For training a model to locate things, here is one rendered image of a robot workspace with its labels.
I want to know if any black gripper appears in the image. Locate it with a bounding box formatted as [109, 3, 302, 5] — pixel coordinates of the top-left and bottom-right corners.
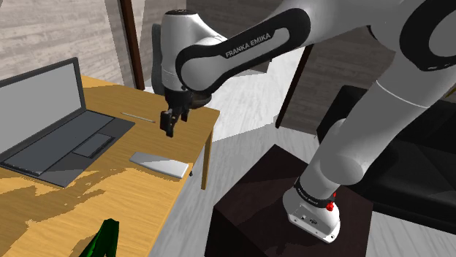
[159, 88, 194, 139]

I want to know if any thin grey pencil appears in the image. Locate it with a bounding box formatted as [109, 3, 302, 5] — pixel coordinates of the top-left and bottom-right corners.
[120, 112, 157, 124]

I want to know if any flat silver remote control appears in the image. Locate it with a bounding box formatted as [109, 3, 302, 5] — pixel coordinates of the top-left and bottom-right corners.
[129, 151, 190, 180]

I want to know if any wooden desk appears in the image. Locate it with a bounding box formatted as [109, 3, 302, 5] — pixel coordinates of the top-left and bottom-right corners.
[0, 74, 221, 257]

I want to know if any dark robot stand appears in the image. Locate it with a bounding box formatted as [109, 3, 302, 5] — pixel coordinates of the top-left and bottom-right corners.
[204, 143, 374, 257]

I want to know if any grey open laptop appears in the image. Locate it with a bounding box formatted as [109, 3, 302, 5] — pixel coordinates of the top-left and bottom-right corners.
[0, 56, 136, 188]

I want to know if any green bottle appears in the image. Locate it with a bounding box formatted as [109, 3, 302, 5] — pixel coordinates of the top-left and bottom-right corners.
[78, 218, 121, 257]

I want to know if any black sofa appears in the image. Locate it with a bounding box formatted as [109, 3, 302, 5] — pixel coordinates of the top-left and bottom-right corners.
[316, 84, 456, 236]

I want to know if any dark brown door frame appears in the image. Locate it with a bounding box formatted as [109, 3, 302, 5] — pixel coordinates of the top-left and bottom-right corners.
[119, 0, 146, 91]

